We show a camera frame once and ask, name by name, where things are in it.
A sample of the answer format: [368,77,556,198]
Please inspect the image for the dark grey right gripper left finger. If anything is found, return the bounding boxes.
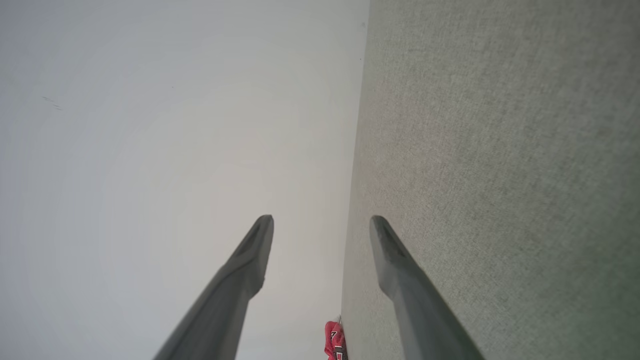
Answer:
[152,214,275,360]

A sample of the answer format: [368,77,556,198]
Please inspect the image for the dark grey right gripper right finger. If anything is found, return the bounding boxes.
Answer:
[369,215,486,360]

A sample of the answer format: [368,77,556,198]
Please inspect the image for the red and white jersey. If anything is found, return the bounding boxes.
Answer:
[324,321,348,360]

